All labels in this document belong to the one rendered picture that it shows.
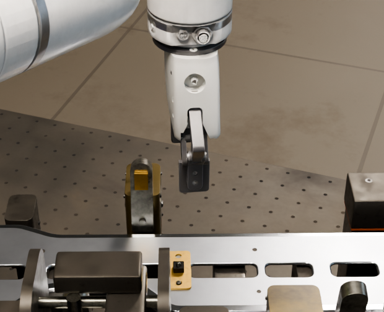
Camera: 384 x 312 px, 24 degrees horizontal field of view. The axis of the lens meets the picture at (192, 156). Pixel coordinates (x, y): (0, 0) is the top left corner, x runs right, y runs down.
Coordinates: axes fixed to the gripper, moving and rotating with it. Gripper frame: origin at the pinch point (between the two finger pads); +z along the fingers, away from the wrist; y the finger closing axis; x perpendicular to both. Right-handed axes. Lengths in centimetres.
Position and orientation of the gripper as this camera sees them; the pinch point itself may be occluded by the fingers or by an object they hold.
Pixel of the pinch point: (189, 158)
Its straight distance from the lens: 99.3
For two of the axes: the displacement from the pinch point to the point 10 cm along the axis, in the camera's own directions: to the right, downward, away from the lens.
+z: 0.0, 8.1, 5.8
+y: -1.1, -5.8, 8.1
